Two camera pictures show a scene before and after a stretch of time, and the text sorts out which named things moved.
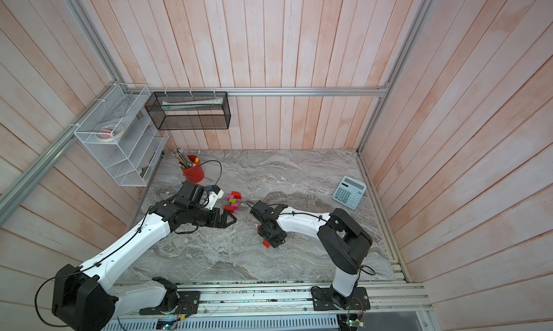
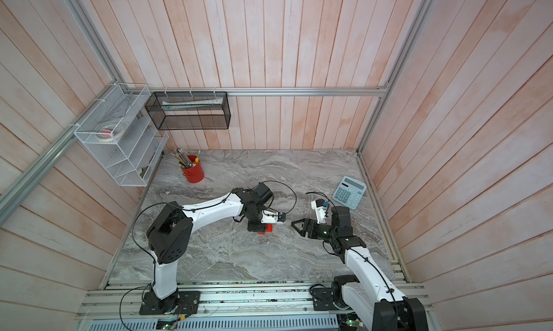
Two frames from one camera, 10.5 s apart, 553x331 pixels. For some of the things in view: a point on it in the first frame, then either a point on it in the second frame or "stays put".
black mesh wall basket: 189,110 stays put
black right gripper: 273,242 → 305,223
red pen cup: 195,173 stays put
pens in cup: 185,162 stays put
